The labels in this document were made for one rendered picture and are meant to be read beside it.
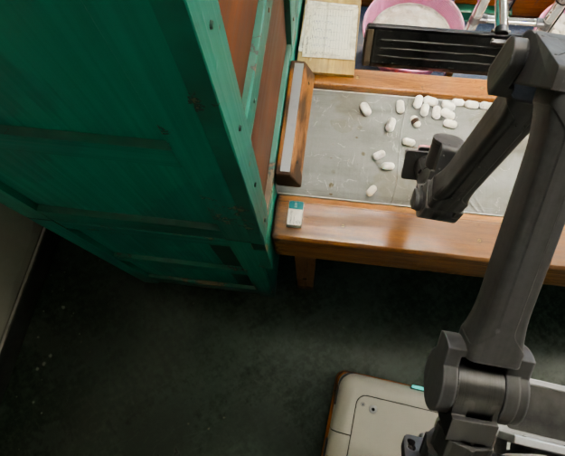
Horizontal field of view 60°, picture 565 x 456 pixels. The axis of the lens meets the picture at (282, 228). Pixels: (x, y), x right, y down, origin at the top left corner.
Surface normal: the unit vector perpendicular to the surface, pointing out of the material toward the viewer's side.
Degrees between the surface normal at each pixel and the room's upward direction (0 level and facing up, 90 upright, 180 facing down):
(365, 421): 0
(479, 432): 37
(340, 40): 0
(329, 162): 0
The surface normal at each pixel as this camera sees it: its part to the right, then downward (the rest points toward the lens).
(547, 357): -0.05, -0.28
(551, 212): -0.08, 0.33
